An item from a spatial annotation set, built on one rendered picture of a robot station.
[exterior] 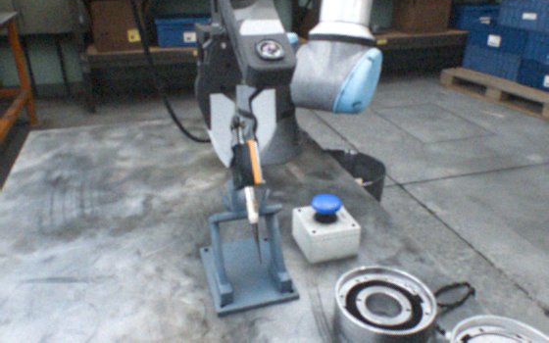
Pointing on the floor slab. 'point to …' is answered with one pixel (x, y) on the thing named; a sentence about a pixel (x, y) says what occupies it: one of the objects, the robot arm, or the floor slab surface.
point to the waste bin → (362, 169)
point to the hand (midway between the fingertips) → (243, 157)
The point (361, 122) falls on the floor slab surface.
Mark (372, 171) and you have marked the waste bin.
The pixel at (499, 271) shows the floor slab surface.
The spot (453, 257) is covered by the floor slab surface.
